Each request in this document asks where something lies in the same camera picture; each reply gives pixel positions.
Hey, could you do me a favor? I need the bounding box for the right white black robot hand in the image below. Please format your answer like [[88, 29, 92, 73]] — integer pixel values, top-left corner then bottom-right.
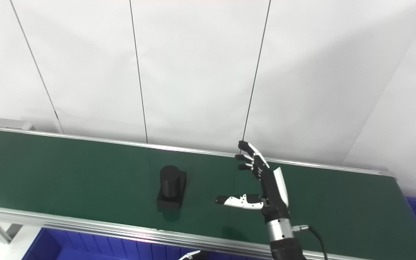
[[215, 140, 290, 221]]

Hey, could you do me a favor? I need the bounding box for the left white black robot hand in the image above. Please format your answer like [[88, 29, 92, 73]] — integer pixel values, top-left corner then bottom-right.
[[177, 250, 208, 260]]

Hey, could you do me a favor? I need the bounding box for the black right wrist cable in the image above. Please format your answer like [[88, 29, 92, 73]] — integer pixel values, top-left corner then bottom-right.
[[292, 224, 328, 260]]

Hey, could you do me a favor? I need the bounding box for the blue bin with white parts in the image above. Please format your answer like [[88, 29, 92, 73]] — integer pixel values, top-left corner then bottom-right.
[[22, 227, 194, 260]]

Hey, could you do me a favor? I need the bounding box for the black cylinder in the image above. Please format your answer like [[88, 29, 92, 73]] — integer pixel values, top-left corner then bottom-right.
[[156, 165, 187, 212]]

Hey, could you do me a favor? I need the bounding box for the grey conveyor end housing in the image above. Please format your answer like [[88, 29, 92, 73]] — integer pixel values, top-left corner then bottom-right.
[[0, 118, 35, 131]]

